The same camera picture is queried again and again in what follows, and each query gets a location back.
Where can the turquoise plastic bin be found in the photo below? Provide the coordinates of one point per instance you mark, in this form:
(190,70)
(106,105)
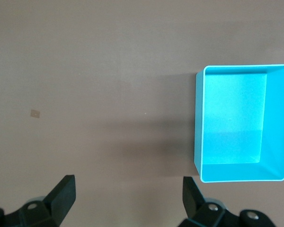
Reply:
(232,113)

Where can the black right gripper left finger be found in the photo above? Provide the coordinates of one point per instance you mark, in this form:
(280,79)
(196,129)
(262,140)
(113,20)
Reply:
(59,198)

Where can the brown square tape patch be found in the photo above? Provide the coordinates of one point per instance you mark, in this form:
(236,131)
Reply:
(35,113)

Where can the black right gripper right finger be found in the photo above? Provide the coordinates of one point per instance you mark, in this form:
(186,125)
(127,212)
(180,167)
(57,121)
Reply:
(191,198)

